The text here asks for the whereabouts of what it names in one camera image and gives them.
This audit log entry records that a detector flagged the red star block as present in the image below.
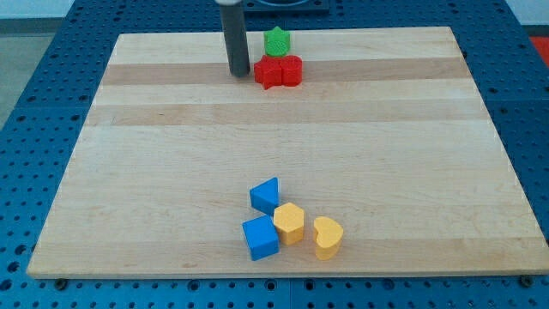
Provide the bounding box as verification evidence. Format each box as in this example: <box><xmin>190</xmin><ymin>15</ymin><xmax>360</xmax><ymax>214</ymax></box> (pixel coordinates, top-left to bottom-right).
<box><xmin>254</xmin><ymin>55</ymin><xmax>282</xmax><ymax>90</ymax></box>

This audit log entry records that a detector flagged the green star block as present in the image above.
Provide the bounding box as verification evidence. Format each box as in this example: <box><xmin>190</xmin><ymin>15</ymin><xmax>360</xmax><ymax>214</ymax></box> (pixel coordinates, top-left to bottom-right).
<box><xmin>263</xmin><ymin>26</ymin><xmax>291</xmax><ymax>57</ymax></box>

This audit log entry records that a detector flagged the blue triangle block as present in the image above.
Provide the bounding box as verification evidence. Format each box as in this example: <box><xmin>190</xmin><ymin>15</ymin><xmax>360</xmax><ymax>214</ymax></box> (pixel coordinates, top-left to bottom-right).
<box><xmin>249</xmin><ymin>177</ymin><xmax>280</xmax><ymax>216</ymax></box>

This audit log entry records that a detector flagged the yellow hexagon block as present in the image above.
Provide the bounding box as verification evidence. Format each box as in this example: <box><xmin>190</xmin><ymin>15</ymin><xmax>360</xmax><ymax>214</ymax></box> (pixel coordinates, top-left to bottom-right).
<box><xmin>273</xmin><ymin>203</ymin><xmax>305</xmax><ymax>245</ymax></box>

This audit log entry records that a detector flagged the blue cube block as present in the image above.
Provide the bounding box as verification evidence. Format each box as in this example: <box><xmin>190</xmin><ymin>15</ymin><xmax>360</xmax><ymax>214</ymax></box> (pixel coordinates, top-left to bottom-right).
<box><xmin>242</xmin><ymin>215</ymin><xmax>280</xmax><ymax>261</ymax></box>

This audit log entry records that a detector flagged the yellow heart block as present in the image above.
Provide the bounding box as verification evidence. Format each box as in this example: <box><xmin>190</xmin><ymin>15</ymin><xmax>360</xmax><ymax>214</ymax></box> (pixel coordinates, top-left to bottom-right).
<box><xmin>313</xmin><ymin>216</ymin><xmax>344</xmax><ymax>260</ymax></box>

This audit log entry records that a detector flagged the light wooden board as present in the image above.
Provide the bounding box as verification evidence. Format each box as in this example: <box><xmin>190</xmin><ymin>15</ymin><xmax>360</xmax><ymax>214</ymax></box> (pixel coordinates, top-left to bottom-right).
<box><xmin>27</xmin><ymin>27</ymin><xmax>548</xmax><ymax>279</ymax></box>

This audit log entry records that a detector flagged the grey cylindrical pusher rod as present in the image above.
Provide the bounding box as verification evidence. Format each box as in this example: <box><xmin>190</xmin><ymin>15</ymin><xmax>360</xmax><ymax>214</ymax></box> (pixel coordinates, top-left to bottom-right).
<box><xmin>216</xmin><ymin>0</ymin><xmax>250</xmax><ymax>78</ymax></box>

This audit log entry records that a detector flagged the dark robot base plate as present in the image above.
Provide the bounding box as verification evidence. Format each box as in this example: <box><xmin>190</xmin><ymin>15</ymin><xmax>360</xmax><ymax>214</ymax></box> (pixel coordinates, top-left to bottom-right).
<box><xmin>243</xmin><ymin>0</ymin><xmax>330</xmax><ymax>13</ymax></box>

